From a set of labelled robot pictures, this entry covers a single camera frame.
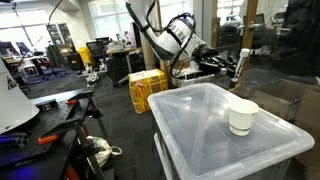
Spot black perforated work table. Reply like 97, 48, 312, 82
0, 88, 105, 180

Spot white plastic bag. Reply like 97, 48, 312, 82
87, 136, 122, 167

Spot white paper cup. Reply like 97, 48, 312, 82
229, 99, 259, 136

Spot brown and white marker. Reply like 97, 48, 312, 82
229, 48, 250, 88

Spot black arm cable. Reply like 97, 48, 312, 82
125, 0, 198, 80

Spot yellow bin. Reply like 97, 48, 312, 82
78, 46, 94, 67

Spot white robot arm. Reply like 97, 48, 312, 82
125, 0, 241, 79

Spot yellow wrapped box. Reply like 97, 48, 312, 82
129, 69, 168, 114

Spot clear plastic storage bin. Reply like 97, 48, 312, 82
148, 83, 315, 180

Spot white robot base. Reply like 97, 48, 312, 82
0, 61, 40, 134

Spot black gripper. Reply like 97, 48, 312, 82
194, 44, 237, 77

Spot stacked cardboard boxes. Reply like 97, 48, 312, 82
163, 59, 215, 87

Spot black office chair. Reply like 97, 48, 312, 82
86, 41, 106, 70

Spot orange handled clamp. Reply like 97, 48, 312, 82
65, 99, 78, 106
37, 135, 59, 145

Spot wooden desk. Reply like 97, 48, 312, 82
107, 48, 141, 87

